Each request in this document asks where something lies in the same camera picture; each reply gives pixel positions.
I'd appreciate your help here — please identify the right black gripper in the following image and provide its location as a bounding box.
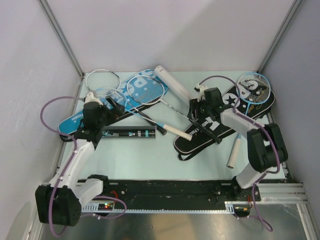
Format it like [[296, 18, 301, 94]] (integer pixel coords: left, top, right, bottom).
[[187, 97, 212, 121]]

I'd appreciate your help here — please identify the black shuttlecock tube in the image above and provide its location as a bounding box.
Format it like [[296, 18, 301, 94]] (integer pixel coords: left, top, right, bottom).
[[102, 125, 157, 139]]

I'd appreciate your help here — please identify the white shuttlecock tube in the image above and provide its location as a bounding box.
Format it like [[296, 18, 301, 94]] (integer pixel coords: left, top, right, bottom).
[[154, 65, 192, 105]]

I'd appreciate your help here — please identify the black racket cover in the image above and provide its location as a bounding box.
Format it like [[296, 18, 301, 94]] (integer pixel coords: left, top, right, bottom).
[[173, 86, 275, 161]]

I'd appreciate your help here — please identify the white racket white grip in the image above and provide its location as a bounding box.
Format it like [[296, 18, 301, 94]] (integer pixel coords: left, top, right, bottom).
[[126, 74, 193, 143]]

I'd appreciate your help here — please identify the light blue racket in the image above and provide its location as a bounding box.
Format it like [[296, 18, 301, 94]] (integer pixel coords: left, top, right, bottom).
[[98, 90, 167, 135], [226, 72, 271, 169]]

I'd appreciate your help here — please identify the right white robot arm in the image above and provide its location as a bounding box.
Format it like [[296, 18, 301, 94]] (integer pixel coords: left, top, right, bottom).
[[189, 85, 289, 201]]

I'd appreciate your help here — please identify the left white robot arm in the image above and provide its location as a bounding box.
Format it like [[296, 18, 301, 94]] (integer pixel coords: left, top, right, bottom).
[[35, 92, 116, 227]]

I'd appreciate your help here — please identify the blue racket cover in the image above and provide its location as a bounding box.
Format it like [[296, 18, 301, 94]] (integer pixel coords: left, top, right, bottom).
[[58, 68, 168, 135]]

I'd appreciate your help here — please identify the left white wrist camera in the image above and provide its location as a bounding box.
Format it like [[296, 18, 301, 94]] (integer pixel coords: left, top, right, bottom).
[[84, 91, 103, 105]]

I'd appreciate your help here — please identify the white frame racket far left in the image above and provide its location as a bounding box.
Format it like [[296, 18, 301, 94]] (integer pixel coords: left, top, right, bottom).
[[84, 69, 121, 97]]

